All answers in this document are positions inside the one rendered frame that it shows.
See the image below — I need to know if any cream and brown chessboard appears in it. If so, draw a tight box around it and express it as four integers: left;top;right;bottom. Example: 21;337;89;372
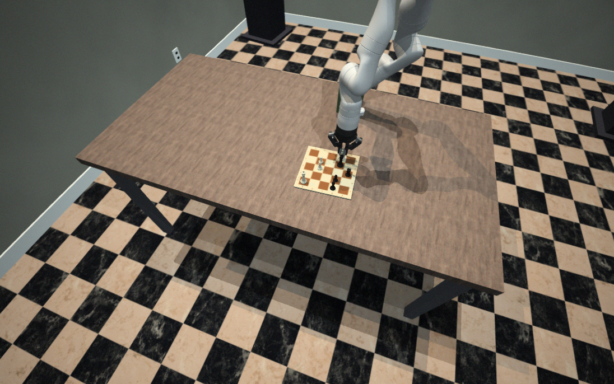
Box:
294;146;360;200

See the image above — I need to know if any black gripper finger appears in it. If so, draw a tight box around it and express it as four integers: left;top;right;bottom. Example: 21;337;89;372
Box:
328;132;343;155
343;136;362;156

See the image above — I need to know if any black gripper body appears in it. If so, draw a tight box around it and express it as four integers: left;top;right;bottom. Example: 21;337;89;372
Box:
334;125;358;143

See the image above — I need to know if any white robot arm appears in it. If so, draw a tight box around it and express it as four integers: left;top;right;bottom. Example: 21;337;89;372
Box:
337;0;434;131

